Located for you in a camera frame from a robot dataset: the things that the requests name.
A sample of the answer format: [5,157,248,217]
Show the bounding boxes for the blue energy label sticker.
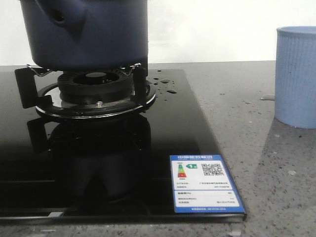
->
[169,155,245,214]

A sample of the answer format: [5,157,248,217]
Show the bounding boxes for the black glass gas stove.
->
[0,69,246,223]

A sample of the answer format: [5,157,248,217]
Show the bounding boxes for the light blue ribbed cup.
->
[275,26,316,129]

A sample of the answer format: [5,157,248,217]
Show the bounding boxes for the right black gas burner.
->
[36,67,156,119]

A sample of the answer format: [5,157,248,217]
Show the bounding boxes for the right black pot support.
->
[15,63,148,110]

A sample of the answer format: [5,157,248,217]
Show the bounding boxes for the dark blue pot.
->
[20,0,148,71]

